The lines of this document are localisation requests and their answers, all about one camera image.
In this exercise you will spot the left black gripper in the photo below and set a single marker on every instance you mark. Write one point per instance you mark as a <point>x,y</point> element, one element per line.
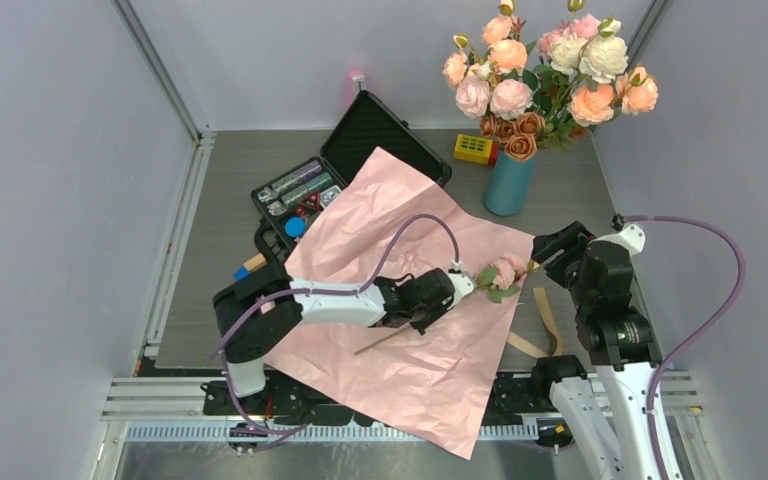
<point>421,325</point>

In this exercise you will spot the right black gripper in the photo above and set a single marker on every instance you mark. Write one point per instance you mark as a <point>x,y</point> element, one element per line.
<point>572,238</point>

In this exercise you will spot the tan ribbon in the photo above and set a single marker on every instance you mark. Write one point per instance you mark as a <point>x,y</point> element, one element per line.
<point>550,326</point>

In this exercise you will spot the pink rose stem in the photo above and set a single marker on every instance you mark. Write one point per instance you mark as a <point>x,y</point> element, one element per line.
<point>499,280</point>

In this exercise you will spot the peach rose stem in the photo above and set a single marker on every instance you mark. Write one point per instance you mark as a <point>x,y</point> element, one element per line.
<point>591,104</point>

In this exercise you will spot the white rose stem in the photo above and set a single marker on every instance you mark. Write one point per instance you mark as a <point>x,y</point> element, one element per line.
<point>589,48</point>

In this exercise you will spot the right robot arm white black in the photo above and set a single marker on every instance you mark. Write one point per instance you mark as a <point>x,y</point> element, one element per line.
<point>635,442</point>

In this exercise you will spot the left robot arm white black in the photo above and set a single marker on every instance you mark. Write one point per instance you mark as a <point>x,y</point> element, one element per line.
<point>255,313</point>

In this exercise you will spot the teal vase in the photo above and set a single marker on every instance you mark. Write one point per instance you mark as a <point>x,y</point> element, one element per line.
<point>510,181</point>

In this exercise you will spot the pink rose bouquet in vase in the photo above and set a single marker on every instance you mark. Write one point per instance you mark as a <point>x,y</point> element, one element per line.
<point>507,84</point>

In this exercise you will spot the yellow perforated block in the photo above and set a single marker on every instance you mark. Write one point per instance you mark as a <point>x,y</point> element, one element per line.
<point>476,149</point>

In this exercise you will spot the blue round chip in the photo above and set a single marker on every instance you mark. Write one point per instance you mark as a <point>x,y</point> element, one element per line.
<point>295,227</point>

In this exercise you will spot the black open poker case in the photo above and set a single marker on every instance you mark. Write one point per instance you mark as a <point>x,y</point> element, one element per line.
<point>301,191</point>

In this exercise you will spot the wooden arch block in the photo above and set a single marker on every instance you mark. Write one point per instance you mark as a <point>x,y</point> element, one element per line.
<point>254,263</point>

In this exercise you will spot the blue cube block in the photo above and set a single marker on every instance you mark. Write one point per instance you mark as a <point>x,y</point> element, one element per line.
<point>241,273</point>

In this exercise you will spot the pink white bottle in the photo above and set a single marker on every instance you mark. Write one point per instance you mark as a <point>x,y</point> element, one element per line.
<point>356,83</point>

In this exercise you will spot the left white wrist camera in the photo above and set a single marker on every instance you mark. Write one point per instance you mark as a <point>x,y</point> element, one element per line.
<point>462,282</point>

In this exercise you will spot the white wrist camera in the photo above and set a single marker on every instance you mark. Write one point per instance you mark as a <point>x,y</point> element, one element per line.
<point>462,282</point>
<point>632,237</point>

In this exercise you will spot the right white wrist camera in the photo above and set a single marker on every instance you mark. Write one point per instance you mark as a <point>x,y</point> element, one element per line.
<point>632,237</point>

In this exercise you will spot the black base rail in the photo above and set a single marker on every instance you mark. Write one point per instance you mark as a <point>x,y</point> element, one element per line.
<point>289,402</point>

